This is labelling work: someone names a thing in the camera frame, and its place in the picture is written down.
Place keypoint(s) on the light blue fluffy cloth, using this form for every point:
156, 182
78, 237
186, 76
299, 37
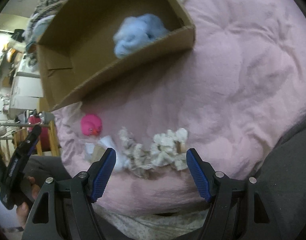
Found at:
136, 32

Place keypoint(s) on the cream frilly scrunchie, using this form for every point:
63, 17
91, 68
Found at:
163, 150

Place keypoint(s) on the clear plastic packet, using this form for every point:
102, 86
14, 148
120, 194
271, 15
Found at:
93, 152

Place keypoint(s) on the brown cardboard box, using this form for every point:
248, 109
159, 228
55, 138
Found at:
75, 53

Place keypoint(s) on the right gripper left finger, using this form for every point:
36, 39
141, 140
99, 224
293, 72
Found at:
83, 189

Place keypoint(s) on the white kitchen cabinet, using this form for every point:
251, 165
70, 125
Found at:
25, 95

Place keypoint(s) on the wooden chair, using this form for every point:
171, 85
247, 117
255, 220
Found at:
11, 173

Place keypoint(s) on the beige lace scrunchie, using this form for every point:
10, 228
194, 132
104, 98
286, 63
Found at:
137, 160

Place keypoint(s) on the small beige roll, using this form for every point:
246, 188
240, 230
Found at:
181, 148

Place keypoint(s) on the patterned knit blanket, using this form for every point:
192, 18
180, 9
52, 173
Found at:
43, 9

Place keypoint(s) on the pink rubber duck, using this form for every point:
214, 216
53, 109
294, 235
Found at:
91, 124

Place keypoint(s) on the red bag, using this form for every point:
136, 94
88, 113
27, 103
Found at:
44, 136

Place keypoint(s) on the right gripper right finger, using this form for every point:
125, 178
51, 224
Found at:
231, 214

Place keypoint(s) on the grey trousers leg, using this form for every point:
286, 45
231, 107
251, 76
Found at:
283, 176

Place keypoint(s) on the pink quilted duvet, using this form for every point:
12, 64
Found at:
236, 92

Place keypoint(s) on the left hand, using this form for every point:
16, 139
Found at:
23, 210

